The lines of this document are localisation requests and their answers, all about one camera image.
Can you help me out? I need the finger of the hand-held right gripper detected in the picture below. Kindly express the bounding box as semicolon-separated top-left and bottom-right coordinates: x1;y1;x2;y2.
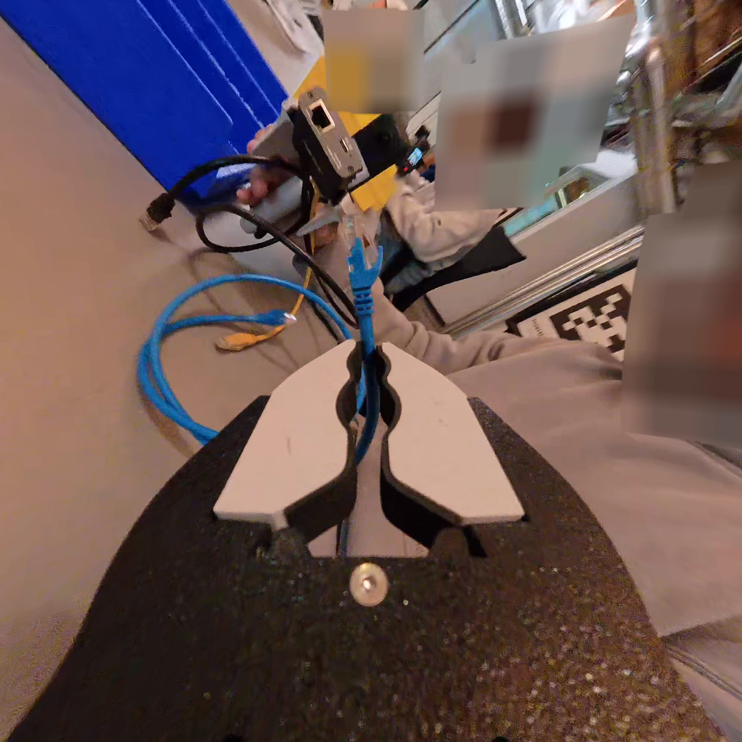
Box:
250;104;302;172

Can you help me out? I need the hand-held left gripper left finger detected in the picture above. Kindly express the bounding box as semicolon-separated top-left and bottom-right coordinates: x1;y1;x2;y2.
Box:
213;339;359;546

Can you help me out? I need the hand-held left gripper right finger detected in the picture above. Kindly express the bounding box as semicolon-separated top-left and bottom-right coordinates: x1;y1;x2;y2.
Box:
380;342;526;550

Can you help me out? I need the black network splitter box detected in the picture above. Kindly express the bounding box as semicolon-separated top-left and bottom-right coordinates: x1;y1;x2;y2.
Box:
288;88;372;203

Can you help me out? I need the yellow ethernet cable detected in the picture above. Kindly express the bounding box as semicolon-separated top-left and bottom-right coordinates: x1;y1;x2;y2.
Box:
216;180;325;352

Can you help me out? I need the black ethernet cable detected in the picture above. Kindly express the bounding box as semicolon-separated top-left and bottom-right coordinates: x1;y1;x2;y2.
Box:
139;155;317;256

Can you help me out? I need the black power cable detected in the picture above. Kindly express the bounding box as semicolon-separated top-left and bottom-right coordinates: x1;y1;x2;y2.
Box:
238;206;363;331

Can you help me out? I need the blue ethernet cable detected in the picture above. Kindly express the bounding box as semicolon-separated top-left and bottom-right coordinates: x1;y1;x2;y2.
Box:
137;216;385;557

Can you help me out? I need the person's right forearm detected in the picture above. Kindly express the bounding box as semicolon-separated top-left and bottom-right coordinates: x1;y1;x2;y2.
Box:
316;255;742;742

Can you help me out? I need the beige desk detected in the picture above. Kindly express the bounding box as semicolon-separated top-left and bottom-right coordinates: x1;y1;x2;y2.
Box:
0;17;372;737

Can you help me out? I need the person's right hand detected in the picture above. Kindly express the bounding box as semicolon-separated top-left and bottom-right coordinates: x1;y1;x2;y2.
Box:
237;162;288;205

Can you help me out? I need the person's grey hoodie torso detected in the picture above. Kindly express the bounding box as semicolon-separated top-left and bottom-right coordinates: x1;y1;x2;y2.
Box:
380;168;511;291

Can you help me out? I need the blue plastic bin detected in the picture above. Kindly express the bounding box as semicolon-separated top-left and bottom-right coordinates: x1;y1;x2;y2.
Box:
0;0;291;206

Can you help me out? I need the black and white marker board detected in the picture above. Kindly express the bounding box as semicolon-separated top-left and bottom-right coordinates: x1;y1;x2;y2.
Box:
507;264;638;363

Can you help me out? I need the metal shelving rack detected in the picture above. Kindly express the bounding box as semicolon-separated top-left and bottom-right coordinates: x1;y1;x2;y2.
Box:
603;0;742;221

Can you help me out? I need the aluminium frame rail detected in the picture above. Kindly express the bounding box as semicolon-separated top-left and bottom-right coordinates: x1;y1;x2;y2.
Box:
446;226;647;337

